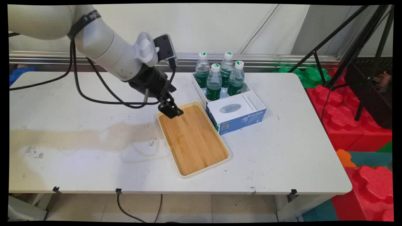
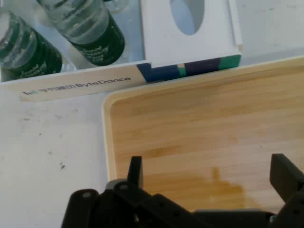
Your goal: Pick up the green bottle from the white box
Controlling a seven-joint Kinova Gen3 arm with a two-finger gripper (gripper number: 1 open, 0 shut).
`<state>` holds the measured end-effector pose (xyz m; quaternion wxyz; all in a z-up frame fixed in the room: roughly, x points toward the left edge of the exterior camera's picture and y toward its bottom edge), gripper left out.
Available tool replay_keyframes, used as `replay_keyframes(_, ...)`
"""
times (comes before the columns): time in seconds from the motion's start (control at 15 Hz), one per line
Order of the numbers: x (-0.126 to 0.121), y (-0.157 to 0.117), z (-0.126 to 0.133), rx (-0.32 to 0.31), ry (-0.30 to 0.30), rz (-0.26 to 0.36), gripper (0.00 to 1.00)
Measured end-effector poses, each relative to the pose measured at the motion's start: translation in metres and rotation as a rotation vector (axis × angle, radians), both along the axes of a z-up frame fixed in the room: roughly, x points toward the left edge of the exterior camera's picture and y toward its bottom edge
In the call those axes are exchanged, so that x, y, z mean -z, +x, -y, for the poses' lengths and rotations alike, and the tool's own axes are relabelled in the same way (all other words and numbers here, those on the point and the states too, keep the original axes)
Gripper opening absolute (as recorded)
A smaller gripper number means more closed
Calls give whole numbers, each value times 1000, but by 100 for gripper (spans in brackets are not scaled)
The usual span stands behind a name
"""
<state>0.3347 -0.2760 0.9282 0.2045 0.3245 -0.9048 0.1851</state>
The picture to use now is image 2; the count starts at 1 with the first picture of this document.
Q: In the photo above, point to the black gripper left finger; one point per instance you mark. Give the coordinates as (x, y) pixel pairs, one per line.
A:
(114, 209)

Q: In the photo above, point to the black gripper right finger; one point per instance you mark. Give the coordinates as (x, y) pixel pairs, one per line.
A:
(291, 190)

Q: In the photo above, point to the green label water bottle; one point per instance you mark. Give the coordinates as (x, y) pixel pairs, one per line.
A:
(26, 52)
(95, 35)

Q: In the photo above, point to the wooden tray with cream rim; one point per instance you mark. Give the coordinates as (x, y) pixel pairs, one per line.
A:
(202, 133)

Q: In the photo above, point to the blue white cardboard box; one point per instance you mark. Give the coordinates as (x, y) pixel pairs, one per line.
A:
(78, 83)

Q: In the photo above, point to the white tissue box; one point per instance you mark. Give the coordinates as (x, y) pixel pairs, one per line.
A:
(166, 40)

